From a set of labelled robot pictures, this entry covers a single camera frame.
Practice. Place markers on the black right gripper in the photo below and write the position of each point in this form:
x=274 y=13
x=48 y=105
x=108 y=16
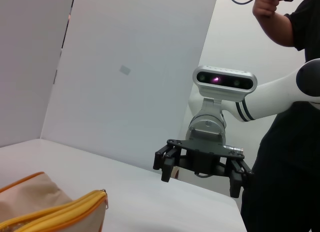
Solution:
x=202 y=159

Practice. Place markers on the silver zipper pull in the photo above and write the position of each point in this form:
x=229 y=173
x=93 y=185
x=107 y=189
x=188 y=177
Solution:
x=103 y=191

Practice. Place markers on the beige food bag orange trim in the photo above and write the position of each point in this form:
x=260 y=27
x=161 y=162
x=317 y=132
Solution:
x=37 y=192

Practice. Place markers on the operator bare forearm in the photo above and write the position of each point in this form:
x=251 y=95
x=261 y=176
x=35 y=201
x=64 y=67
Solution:
x=280 y=29

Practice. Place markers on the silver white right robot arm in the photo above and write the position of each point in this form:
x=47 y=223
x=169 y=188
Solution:
x=270 y=99

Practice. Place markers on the operator bare hand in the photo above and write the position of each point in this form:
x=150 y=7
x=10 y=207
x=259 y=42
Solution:
x=265 y=5

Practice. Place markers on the tan brown background object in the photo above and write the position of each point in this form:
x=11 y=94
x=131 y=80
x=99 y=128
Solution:
x=176 y=173

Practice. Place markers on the person in black clothes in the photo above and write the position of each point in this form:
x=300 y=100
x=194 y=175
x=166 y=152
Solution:
x=287 y=167

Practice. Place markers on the small grey sticker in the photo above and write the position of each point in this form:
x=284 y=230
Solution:
x=125 y=70

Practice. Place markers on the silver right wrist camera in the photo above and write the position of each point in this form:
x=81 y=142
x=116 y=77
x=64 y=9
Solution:
x=225 y=80

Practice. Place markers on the white enclosure board with sticker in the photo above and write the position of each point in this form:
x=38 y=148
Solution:
x=125 y=104

